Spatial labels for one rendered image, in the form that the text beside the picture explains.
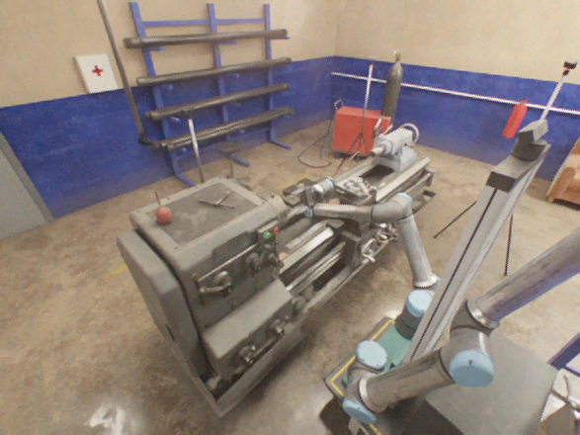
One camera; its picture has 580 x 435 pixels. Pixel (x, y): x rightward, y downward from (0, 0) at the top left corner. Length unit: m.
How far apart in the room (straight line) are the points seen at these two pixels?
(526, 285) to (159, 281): 1.23
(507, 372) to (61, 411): 2.60
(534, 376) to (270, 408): 1.47
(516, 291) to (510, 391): 0.68
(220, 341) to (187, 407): 0.88
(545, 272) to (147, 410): 2.26
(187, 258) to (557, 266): 1.19
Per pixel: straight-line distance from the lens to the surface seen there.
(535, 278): 1.04
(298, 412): 2.24
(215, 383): 1.92
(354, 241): 2.08
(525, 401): 1.67
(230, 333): 1.57
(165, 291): 1.25
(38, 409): 2.80
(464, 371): 1.10
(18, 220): 4.54
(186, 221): 1.38
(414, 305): 1.83
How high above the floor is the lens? 2.12
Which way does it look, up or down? 36 degrees down
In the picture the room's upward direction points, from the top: straight up
